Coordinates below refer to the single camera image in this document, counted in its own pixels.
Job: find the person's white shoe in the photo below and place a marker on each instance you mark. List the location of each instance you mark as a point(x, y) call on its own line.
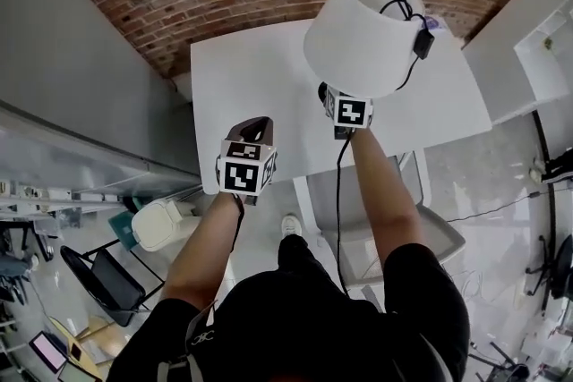
point(291, 226)

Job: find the black phone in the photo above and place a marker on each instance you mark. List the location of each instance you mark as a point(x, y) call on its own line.
point(76, 352)

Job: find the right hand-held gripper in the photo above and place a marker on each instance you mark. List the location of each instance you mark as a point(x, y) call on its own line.
point(351, 112)

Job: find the black folding chair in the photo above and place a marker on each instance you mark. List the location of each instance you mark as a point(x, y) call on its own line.
point(116, 291)

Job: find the person's black trouser leg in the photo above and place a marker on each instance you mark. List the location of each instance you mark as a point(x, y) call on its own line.
point(300, 257)

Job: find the white plastic chair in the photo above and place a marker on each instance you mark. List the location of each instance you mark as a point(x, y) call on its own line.
point(358, 201)

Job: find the open laptop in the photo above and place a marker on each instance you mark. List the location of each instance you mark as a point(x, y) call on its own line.
point(48, 353)

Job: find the teal dustpan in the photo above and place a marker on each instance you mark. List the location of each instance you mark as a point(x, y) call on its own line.
point(122, 230)

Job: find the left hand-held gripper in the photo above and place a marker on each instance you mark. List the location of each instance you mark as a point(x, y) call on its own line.
point(242, 176)

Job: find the white desk with drawers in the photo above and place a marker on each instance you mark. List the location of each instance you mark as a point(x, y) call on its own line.
point(259, 76)

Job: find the person's left forearm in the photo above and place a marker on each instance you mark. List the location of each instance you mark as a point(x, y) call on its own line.
point(206, 250)

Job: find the grey refrigerator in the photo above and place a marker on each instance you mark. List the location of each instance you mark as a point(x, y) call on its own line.
point(67, 71)

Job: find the white lampshade with black cord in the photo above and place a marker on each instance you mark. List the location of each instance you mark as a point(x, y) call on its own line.
point(358, 44)

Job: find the person's right forearm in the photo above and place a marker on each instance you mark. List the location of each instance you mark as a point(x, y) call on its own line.
point(385, 197)

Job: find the person's black shirt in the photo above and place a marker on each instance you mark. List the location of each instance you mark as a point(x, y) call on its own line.
point(313, 326)

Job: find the cream trash bin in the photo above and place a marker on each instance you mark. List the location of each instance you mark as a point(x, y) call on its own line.
point(161, 226)

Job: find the grey metal shelf rack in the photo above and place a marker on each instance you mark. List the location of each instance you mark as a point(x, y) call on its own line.
point(40, 210)

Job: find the white wall bookshelf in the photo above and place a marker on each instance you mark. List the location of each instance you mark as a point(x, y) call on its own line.
point(528, 53)

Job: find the purple packet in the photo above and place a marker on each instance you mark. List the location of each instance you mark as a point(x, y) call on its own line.
point(436, 24)

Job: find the round wooden table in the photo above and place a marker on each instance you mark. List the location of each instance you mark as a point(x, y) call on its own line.
point(89, 364)

